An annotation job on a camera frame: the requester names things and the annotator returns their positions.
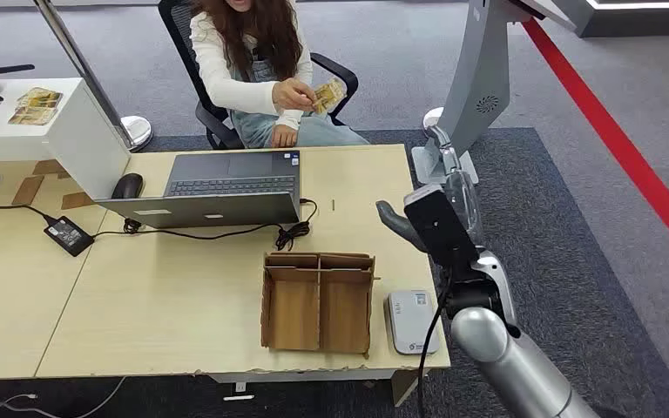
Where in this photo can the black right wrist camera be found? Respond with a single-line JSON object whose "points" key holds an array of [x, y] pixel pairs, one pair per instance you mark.
{"points": [[438, 225]]}

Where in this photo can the person's left forearm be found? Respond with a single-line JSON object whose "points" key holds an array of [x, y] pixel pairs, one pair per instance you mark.
{"points": [[291, 119]]}

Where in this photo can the white card reader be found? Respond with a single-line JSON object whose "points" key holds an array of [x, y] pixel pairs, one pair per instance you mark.
{"points": [[410, 323]]}

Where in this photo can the wooden table leg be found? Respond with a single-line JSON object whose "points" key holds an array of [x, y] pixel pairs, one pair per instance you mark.
{"points": [[404, 386]]}

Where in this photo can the chrome stanchion pole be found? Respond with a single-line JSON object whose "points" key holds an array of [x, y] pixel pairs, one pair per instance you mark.
{"points": [[83, 69]]}

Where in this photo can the person's right hand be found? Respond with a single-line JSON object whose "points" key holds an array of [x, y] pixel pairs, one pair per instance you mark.
{"points": [[291, 95]]}

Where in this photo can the grey kiosk stand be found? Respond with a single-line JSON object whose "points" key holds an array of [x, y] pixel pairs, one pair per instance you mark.
{"points": [[479, 75]]}

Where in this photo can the black computer mouse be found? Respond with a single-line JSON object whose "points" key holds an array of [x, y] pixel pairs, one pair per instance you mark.
{"points": [[128, 186]]}

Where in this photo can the round white stanchion base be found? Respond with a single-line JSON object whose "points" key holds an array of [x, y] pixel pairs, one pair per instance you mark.
{"points": [[431, 120]]}

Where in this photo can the divided cardboard box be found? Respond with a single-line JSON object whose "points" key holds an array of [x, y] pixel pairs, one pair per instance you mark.
{"points": [[294, 314]]}

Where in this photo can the small white floor object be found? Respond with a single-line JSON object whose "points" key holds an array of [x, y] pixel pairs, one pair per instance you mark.
{"points": [[238, 397]]}

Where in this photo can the black power adapter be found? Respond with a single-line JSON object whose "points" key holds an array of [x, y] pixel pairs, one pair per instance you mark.
{"points": [[69, 235]]}

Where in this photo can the person's right forearm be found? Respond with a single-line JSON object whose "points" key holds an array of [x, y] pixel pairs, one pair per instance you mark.
{"points": [[242, 95]]}

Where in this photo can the person's left hand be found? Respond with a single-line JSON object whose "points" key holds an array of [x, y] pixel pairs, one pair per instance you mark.
{"points": [[283, 137]]}

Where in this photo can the grey display platform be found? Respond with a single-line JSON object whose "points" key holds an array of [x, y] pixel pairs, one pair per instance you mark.
{"points": [[634, 20]]}

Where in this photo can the white counter box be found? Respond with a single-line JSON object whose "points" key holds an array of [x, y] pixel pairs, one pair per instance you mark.
{"points": [[75, 138]]}

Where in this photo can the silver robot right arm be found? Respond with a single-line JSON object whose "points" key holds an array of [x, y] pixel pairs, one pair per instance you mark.
{"points": [[507, 357]]}

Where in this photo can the black office chair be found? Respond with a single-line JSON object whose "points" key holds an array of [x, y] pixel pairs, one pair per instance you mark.
{"points": [[180, 34]]}

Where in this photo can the person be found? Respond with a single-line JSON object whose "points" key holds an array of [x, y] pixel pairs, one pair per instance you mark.
{"points": [[254, 52]]}

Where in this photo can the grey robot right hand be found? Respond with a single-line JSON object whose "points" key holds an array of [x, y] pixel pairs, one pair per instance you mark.
{"points": [[464, 202]]}

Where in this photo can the yellow hotel print card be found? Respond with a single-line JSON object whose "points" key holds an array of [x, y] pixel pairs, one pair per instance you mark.
{"points": [[330, 95]]}

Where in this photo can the grey laptop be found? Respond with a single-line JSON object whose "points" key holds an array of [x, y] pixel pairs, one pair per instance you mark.
{"points": [[219, 210]]}

